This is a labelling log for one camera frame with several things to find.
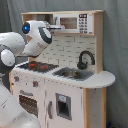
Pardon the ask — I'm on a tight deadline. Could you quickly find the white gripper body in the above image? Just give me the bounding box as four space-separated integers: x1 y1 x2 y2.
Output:
45 22 64 32

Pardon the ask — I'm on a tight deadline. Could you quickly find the white toy microwave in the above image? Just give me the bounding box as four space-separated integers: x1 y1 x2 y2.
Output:
53 13 93 34

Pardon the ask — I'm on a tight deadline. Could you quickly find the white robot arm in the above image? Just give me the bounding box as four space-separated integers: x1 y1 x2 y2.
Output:
0 20 65 128

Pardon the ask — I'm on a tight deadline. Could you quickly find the wooden toy kitchen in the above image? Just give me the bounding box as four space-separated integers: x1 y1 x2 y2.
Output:
10 10 115 128

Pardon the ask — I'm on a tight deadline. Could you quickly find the black toy faucet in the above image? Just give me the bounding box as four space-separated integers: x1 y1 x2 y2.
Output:
77 50 95 70

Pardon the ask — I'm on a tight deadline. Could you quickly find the black toy stovetop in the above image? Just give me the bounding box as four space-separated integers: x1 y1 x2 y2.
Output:
20 61 57 73

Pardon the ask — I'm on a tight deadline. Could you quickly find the grey toy sink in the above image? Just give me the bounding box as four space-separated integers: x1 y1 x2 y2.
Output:
53 67 93 81

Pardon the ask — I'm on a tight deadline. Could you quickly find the grey backdrop curtain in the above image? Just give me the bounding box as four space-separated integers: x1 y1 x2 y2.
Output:
0 0 128 128

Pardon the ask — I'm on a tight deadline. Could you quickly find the right red stove knob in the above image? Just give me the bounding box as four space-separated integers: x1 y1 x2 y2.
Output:
33 81 38 87

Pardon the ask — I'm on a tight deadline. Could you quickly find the red stove knob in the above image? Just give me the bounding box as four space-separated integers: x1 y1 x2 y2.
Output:
14 76 19 82
33 81 38 87

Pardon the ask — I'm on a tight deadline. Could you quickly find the left red stove knob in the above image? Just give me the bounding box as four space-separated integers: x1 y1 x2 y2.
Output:
14 76 19 82

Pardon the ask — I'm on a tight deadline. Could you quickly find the toy oven door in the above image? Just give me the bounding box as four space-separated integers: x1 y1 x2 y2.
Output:
19 90 38 116

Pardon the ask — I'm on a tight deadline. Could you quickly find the white cabinet door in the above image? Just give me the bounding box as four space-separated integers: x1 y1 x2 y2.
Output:
45 87 84 128

